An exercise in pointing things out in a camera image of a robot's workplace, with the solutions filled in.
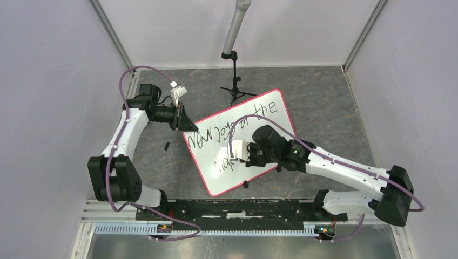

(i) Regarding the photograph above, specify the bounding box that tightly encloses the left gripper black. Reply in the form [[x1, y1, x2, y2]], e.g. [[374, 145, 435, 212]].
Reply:
[[151, 101, 198, 132]]

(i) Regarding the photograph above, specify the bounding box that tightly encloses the whiteboard with pink frame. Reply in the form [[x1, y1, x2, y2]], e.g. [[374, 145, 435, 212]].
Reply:
[[183, 89, 295, 197]]

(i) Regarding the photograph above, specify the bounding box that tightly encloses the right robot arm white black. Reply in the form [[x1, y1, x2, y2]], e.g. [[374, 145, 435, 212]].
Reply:
[[232, 125, 414, 227]]

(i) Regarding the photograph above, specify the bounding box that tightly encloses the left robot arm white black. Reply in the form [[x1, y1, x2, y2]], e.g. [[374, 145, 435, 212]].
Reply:
[[87, 81, 198, 220]]

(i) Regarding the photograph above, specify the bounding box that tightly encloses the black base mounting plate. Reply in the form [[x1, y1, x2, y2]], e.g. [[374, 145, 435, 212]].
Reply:
[[157, 199, 348, 231]]

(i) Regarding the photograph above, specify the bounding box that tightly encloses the black microphone tripod stand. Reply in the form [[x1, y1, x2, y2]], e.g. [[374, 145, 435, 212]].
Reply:
[[220, 50, 257, 107]]

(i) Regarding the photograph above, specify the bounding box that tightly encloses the silver microphone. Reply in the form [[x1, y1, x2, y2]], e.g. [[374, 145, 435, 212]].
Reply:
[[221, 0, 252, 59]]

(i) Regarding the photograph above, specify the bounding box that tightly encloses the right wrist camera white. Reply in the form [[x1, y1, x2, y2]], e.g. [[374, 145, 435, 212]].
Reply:
[[227, 140, 250, 162]]

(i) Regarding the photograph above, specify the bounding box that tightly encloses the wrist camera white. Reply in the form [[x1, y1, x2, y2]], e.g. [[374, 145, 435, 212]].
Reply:
[[170, 81, 187, 106], [227, 140, 250, 162]]

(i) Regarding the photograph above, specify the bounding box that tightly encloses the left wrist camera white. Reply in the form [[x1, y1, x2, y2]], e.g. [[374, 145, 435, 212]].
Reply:
[[170, 81, 187, 106]]

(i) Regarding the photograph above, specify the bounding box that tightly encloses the slotted aluminium rail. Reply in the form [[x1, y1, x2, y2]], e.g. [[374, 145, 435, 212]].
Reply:
[[93, 223, 323, 237]]

